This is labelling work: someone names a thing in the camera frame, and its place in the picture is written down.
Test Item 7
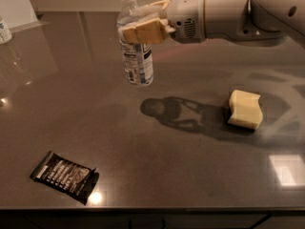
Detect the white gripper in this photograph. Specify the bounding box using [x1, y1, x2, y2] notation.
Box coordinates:
[118, 0, 206, 44]

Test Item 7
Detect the clear blue plastic tea bottle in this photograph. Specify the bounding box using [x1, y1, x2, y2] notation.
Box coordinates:
[117, 0, 153, 86]

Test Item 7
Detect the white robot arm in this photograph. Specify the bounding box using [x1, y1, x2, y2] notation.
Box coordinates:
[118, 0, 305, 47]

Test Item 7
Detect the white container at left edge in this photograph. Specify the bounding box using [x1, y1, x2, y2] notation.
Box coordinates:
[0, 17, 12, 45]

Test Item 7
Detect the yellow sponge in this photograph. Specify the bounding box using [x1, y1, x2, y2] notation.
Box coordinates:
[228, 90, 263, 130]

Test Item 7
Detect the black snack wrapper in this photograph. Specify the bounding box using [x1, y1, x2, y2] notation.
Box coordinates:
[30, 151, 99, 205]

